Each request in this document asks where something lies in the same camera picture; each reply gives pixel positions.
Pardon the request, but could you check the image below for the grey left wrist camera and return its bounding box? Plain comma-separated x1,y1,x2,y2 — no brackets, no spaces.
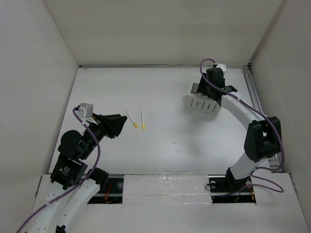
77,103,93,119

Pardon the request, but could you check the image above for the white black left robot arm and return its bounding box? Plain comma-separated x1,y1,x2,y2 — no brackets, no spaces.
30,105,127,233

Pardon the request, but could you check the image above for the white mesh desk organizer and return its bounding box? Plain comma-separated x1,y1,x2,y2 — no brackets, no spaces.
185,83,221,117

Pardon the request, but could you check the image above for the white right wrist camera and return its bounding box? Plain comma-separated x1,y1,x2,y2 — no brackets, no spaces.
213,63,226,74

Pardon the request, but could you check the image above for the white foam block front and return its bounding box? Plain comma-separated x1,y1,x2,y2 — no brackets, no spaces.
122,174,211,205

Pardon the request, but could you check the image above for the aluminium rail right side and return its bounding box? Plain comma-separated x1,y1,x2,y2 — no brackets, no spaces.
242,65,282,173

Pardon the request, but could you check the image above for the white pen yellow cap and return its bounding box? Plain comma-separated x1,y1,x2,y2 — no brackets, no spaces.
140,110,146,130

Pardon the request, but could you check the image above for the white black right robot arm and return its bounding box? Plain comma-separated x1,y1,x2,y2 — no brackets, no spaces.
197,65,285,196

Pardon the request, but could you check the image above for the white pen orange cap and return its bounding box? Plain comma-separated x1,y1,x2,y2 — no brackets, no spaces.
126,111,138,129

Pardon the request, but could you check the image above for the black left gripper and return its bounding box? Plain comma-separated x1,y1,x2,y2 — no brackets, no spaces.
80,111,127,159

